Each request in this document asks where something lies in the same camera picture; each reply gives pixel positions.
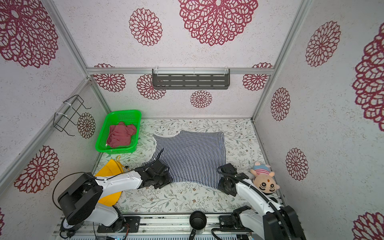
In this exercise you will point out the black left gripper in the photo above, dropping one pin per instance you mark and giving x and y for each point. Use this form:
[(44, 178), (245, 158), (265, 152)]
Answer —
[(168, 180)]

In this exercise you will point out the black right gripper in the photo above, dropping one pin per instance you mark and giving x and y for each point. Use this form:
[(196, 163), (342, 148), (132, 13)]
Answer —
[(220, 185)]

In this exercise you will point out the blue white striped tank top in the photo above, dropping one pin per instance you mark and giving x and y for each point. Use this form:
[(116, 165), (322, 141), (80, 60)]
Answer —
[(192, 156)]

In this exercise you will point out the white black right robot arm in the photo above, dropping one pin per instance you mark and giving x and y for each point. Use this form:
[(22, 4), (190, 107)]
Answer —
[(264, 216)]

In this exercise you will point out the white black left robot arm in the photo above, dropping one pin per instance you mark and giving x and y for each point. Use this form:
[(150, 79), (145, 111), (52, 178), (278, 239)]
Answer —
[(80, 201)]

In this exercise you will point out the maroon tank top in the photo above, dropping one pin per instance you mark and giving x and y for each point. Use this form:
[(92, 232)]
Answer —
[(120, 135)]

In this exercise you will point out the plush doll toy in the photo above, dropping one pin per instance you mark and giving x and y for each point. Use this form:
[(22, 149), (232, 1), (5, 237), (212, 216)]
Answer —
[(264, 178)]

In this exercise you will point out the green plastic basket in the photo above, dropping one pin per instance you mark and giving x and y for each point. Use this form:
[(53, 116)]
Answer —
[(129, 117)]

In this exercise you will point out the round pressure gauge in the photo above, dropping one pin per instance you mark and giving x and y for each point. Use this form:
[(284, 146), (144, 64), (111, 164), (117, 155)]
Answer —
[(67, 231)]

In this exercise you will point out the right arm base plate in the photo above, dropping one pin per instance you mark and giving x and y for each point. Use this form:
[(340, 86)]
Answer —
[(228, 222)]

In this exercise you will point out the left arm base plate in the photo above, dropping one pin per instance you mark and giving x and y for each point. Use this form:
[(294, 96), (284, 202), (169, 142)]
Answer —
[(127, 224)]

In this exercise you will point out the grey wall shelf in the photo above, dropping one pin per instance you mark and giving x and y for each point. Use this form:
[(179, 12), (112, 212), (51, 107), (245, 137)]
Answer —
[(191, 81)]

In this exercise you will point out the black wire wall rack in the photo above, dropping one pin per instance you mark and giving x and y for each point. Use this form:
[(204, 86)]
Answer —
[(62, 119)]

